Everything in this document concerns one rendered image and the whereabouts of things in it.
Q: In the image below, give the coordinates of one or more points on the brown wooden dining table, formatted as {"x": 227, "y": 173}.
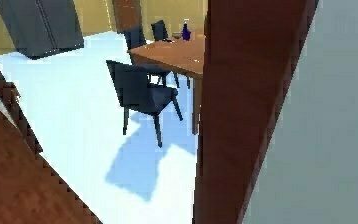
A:
{"x": 177, "y": 56}

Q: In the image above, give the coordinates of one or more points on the dark blue chair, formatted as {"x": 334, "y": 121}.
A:
{"x": 159, "y": 30}
{"x": 140, "y": 91}
{"x": 135, "y": 36}

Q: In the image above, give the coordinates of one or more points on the brown wooden room door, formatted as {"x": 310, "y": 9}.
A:
{"x": 243, "y": 106}
{"x": 20, "y": 173}
{"x": 127, "y": 15}

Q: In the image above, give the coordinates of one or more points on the blue bottle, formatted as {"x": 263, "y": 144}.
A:
{"x": 186, "y": 32}

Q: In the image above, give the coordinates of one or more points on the dark grey fridge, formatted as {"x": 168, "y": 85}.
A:
{"x": 40, "y": 26}

